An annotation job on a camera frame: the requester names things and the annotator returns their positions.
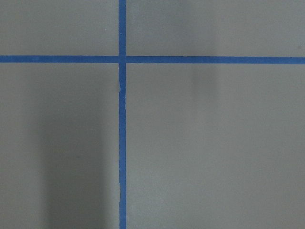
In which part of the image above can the blue tape strip wrist view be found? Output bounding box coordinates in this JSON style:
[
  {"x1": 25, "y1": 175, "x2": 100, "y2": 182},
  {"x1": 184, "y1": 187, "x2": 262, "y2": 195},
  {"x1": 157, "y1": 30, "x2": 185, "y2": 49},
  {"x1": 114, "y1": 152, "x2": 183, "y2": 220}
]
[{"x1": 118, "y1": 0, "x2": 127, "y2": 229}]

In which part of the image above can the blue tape strip wrist crosswise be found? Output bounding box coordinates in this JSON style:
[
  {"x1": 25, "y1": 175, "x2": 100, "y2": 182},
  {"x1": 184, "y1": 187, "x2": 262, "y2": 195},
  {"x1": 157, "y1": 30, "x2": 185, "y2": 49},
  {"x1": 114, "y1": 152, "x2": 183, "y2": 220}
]
[{"x1": 0, "y1": 55, "x2": 305, "y2": 64}]

